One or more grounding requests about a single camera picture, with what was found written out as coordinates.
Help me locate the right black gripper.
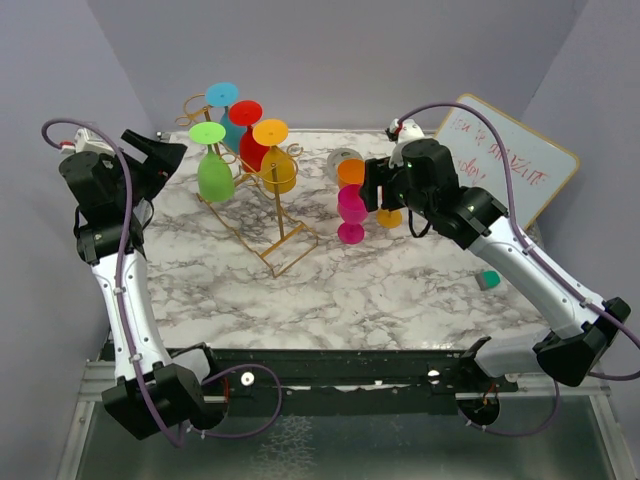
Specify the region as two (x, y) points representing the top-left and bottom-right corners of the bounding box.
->
(358, 155), (434, 220)

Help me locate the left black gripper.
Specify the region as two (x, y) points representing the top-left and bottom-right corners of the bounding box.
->
(104, 129), (186, 210)

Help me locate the orange wine glass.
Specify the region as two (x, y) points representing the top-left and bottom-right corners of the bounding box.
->
(336, 158), (365, 189)

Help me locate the pink wine glass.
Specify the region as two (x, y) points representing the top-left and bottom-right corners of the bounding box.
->
(337, 184), (368, 245)

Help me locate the yellow wine glass front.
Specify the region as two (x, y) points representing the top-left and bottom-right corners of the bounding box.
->
(376, 209), (403, 229)

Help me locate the yellow wine glass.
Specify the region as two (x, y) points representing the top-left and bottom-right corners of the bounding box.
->
(253, 118), (297, 194)
(376, 209), (403, 229)

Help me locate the green wine glass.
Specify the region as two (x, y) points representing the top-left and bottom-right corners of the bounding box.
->
(189, 121), (235, 203)

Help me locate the gold wire glass rack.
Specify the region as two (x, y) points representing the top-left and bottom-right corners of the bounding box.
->
(175, 92), (319, 278)

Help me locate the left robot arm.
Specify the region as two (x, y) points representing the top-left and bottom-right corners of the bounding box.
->
(59, 128), (223, 440)

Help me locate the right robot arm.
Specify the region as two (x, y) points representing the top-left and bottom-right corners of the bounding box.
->
(360, 138), (631, 391)

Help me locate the cyan wine glass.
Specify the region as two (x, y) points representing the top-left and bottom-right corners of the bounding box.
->
(205, 82), (246, 154)

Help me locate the red wine glass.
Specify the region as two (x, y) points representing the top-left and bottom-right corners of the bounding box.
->
(229, 100), (268, 172)

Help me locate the clear tape roll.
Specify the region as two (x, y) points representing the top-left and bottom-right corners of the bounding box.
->
(327, 148), (361, 183)

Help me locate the green grey eraser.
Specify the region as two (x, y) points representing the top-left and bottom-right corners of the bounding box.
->
(474, 270), (501, 291)

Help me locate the yellow framed whiteboard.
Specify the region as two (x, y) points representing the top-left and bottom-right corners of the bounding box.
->
(435, 94), (580, 229)

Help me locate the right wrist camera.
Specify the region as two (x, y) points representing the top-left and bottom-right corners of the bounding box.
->
(385, 118), (425, 169)

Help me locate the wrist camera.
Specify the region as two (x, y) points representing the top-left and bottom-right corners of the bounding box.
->
(385, 118), (425, 169)
(59, 128), (115, 156)

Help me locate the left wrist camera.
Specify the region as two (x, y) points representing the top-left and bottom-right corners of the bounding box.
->
(59, 128), (115, 156)

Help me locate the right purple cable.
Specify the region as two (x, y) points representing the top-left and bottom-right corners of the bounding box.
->
(397, 102), (640, 439)

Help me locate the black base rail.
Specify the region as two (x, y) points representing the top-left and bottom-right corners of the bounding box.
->
(97, 342), (521, 419)

